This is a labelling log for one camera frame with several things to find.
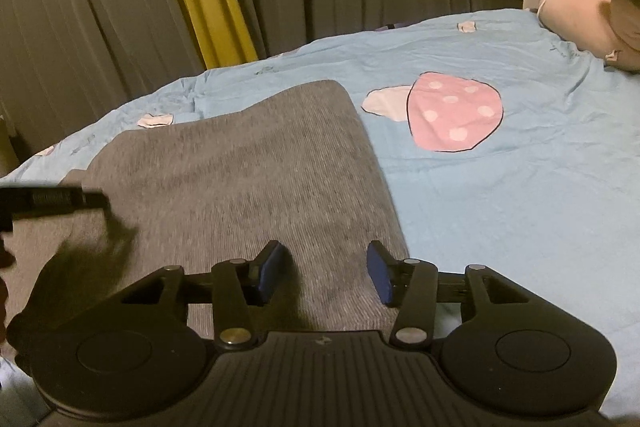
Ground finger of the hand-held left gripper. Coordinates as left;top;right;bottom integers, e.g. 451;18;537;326
0;186;110;233

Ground pink plush toy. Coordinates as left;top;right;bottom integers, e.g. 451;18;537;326
525;0;640;72

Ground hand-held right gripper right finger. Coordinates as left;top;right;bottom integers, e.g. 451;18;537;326
366;240;532;351

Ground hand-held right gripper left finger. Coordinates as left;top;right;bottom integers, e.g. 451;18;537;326
118;240;291;351

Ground grey pants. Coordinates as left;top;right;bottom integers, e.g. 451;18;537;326
0;79;412;344

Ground blue mushroom print bed sheet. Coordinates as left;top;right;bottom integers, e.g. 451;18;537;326
0;8;640;427

